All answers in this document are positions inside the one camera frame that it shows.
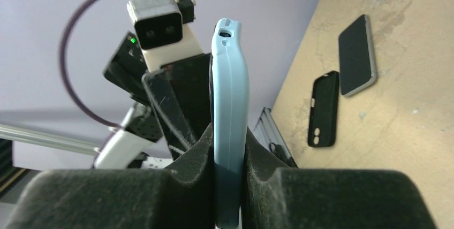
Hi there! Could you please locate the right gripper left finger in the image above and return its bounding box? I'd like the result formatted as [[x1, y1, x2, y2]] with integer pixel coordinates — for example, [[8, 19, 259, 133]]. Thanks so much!
[[7, 126, 215, 228]]

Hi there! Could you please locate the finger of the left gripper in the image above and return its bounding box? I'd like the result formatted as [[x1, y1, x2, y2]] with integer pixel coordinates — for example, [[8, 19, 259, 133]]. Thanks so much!
[[161, 54, 211, 140], [141, 69, 196, 159]]

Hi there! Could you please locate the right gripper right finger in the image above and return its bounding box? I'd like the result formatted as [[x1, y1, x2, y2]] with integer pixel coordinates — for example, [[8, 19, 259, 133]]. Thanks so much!
[[241, 132, 436, 228]]

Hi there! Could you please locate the light blue phone case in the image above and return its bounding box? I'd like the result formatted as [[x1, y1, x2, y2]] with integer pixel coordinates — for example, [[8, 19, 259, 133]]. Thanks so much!
[[211, 18, 249, 228]]

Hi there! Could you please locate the black phone case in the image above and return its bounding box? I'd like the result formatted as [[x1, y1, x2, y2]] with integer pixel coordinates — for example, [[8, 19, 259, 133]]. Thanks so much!
[[307, 71, 339, 148]]

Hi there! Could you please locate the black phone with grey edge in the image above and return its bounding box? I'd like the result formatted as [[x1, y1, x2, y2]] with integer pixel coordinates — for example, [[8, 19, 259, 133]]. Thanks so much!
[[338, 14, 378, 97]]

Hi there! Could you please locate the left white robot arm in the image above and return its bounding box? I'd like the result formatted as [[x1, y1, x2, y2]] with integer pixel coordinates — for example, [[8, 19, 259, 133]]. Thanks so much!
[[93, 32, 211, 169]]

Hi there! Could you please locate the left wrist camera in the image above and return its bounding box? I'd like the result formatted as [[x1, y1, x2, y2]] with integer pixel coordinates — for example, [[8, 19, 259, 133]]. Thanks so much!
[[127, 0, 203, 72]]

